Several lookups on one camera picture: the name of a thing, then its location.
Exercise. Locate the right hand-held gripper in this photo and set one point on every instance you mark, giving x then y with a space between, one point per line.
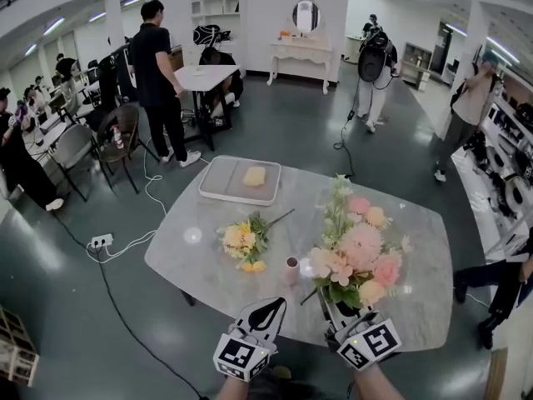
370 344

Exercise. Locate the white dresser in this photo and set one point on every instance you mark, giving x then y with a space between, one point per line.
300 50

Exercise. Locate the black office chair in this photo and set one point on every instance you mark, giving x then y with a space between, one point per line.
110 77

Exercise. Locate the pink vase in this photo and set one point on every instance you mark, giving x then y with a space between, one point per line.
292 271

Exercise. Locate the white tray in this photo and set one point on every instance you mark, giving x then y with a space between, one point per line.
220 181

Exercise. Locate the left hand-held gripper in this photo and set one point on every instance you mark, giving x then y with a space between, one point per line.
241 354

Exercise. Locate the black bag with white stripes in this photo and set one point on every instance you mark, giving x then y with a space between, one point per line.
206 36

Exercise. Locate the person's right forearm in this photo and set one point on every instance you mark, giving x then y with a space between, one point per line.
377 383

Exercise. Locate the black and white backpack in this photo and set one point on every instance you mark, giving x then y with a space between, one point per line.
372 61

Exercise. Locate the small white table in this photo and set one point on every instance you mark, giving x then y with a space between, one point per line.
204 77

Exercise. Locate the wooden crate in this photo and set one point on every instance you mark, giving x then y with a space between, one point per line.
16 348

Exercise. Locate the grey marble table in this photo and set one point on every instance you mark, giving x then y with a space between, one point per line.
416 240

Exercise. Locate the brown wicker chair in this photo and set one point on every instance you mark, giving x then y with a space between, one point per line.
125 119

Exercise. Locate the pink flowers bouquet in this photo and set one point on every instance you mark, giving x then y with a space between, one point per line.
358 248

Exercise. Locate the white shelf cabinet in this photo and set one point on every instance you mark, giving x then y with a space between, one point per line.
216 2

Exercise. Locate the white power strip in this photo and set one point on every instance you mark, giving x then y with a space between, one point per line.
102 241

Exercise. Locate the orange box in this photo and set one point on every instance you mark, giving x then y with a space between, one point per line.
286 36

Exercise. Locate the yellow flowers bouquet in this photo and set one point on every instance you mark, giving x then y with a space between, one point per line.
241 238

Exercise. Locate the pink bottle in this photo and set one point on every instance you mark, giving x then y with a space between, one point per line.
118 138

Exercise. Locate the grey chair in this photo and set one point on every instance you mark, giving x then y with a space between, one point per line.
75 144

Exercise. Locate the person's left forearm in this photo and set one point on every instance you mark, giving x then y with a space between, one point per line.
233 390

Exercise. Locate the white equipment shelf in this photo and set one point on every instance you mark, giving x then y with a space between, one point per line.
499 169

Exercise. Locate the small wooden cabinet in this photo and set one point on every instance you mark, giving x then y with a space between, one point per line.
416 63

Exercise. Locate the yellow sponge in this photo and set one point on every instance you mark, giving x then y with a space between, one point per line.
254 177

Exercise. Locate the round mirror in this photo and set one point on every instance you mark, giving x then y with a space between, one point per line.
306 15

